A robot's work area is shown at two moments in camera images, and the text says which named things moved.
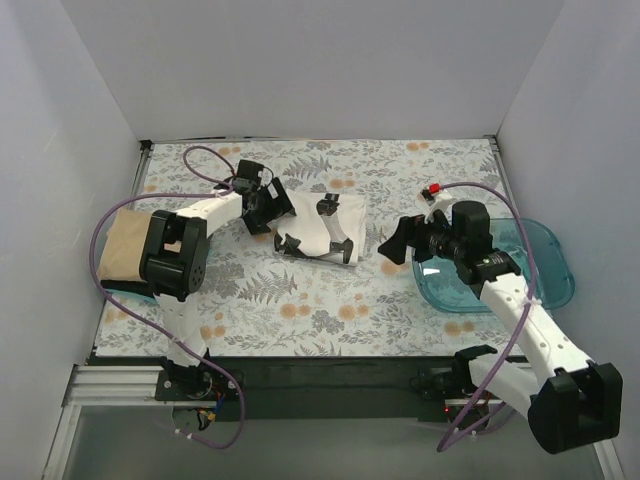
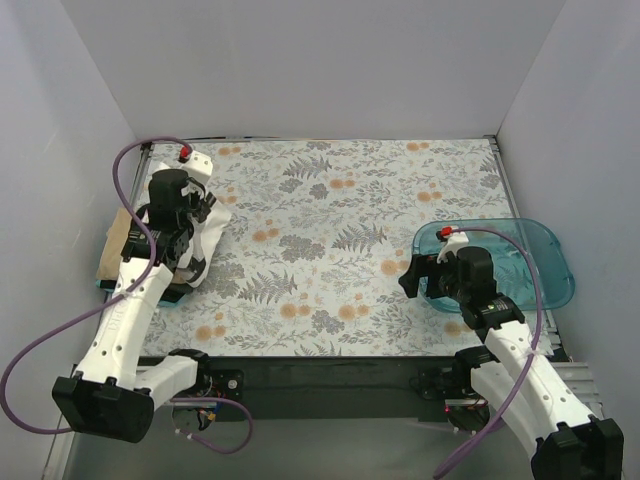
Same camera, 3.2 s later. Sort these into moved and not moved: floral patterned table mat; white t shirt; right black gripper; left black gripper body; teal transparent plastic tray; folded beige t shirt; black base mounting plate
Moved: right black gripper; left black gripper body; white t shirt
Not moved: black base mounting plate; floral patterned table mat; folded beige t shirt; teal transparent plastic tray
